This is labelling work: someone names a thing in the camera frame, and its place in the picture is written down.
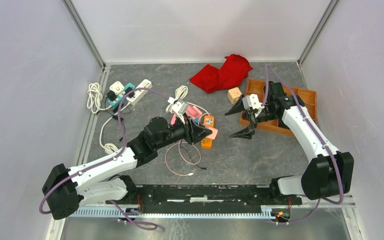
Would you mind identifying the white cube adapter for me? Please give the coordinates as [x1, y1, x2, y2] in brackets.
[109, 81, 125, 95]

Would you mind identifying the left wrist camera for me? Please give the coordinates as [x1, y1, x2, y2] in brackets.
[171, 99, 189, 117]

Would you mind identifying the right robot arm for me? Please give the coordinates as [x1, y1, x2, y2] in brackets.
[226, 81, 354, 205]

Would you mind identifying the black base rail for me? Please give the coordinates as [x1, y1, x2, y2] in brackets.
[116, 184, 302, 214]

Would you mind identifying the beige cube plug adapter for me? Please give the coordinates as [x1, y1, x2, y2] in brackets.
[227, 87, 242, 104]

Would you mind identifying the white coiled cable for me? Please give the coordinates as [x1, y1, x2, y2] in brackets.
[86, 82, 104, 115]

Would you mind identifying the pink charging cable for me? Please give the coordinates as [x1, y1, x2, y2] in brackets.
[164, 139, 202, 177]

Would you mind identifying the orange compartment tray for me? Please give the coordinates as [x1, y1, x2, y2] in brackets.
[240, 79, 317, 136]

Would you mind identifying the white power cord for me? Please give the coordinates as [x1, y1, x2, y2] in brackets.
[98, 112, 127, 155]

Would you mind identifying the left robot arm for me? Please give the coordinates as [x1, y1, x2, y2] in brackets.
[39, 116, 213, 220]

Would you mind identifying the orange power strip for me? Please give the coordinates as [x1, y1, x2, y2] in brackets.
[200, 114, 215, 150]

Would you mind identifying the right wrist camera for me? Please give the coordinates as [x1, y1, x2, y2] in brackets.
[243, 94, 262, 110]

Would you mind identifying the white cable bundle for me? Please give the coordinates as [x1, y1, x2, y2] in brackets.
[165, 85, 190, 115]

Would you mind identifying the red cloth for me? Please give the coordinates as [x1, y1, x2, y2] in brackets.
[189, 54, 253, 94]

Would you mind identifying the pink plug adapter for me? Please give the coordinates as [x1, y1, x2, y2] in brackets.
[207, 126, 218, 140]

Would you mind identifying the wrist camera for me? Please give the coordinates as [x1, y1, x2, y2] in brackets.
[243, 94, 262, 110]
[171, 99, 189, 117]

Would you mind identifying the pink power strip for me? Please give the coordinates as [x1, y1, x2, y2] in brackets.
[170, 103, 203, 125]

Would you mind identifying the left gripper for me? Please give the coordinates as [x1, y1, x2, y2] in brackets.
[154, 112, 213, 150]

